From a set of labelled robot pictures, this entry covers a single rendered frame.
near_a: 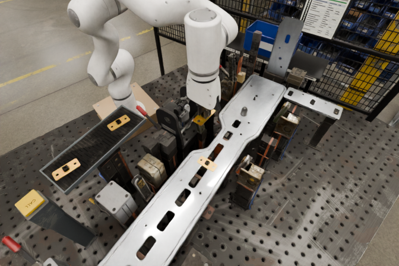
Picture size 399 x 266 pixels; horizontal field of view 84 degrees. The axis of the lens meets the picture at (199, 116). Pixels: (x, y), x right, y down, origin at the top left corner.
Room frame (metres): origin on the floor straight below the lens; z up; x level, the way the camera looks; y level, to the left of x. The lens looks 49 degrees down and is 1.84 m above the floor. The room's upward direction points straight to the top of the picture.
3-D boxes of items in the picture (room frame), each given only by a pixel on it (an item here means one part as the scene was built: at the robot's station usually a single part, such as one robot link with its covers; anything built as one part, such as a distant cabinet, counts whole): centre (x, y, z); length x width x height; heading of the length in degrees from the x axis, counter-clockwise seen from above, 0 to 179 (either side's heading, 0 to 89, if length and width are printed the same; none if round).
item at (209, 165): (0.46, -0.03, 1.01); 0.08 x 0.04 x 0.01; 56
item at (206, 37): (0.49, -0.01, 1.55); 0.09 x 0.08 x 0.13; 141
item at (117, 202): (0.28, 0.29, 0.90); 0.13 x 0.10 x 0.41; 56
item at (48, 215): (0.24, 0.52, 0.92); 0.08 x 0.08 x 0.44; 56
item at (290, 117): (0.68, -0.43, 0.87); 0.12 x 0.09 x 0.35; 56
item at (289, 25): (1.06, -0.45, 1.17); 0.12 x 0.01 x 0.34; 56
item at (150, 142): (0.50, 0.20, 0.90); 0.05 x 0.05 x 0.40; 56
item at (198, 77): (0.49, -0.01, 1.47); 0.09 x 0.08 x 0.03; 52
